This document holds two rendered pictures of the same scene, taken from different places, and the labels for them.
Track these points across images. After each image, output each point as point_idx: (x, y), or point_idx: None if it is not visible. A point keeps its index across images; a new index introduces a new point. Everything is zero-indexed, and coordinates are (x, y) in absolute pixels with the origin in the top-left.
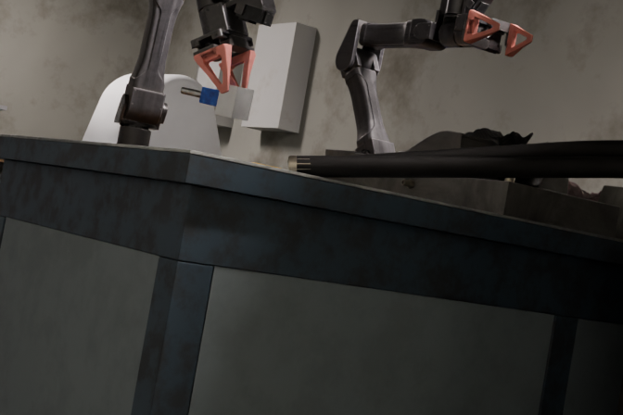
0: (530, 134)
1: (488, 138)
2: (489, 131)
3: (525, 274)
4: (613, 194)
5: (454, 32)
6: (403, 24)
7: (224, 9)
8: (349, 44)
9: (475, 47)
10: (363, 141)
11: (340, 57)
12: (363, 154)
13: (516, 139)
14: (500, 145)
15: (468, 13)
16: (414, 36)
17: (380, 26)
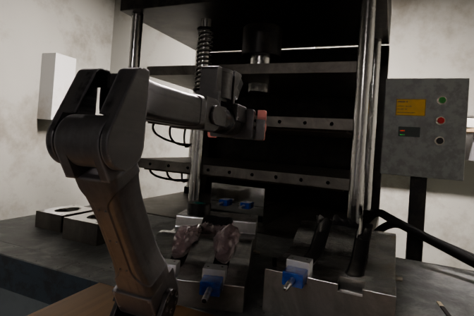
0: (336, 216)
1: (368, 228)
2: (369, 224)
3: None
4: (256, 226)
5: (233, 123)
6: (195, 99)
7: None
8: (137, 118)
9: (238, 138)
10: (163, 278)
11: (120, 143)
12: (395, 278)
13: (345, 221)
14: (434, 236)
15: (266, 114)
16: (214, 121)
17: (163, 89)
